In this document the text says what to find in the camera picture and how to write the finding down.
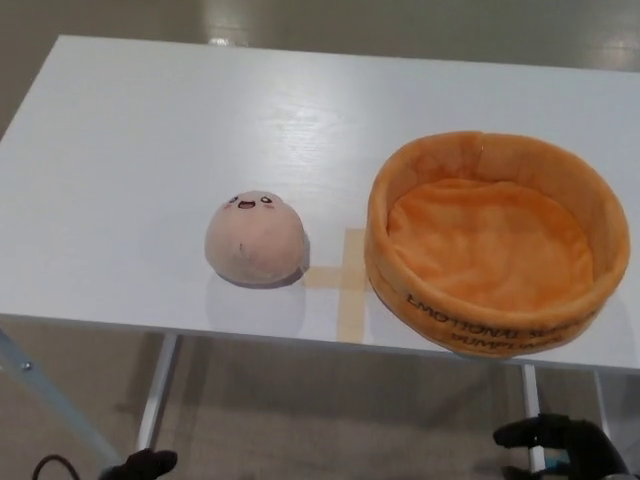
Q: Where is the white straight table leg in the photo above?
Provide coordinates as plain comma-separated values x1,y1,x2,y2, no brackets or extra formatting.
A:
519,363,546,474
592,372,614,436

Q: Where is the white slanted table leg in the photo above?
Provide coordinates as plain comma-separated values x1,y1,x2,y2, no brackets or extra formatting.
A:
135,333,184,451

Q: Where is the short beige tape strip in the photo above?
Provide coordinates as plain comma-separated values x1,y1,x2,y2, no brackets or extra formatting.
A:
303,267,374,290

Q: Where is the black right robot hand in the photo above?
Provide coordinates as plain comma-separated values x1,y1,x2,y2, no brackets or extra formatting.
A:
492,413,634,480

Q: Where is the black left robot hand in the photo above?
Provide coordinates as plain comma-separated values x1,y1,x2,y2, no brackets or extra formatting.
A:
107,448,179,480

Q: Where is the pink round plush toy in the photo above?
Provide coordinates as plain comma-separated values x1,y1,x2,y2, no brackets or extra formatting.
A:
204,187,309,290

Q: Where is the light blue metal bar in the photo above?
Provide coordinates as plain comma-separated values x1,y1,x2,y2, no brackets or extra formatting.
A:
0,327,121,466

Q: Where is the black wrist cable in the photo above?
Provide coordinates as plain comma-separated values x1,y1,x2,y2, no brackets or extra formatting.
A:
32,453,81,480

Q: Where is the orange plush round plate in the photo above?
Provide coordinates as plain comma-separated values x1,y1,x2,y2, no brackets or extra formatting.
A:
364,128,630,360

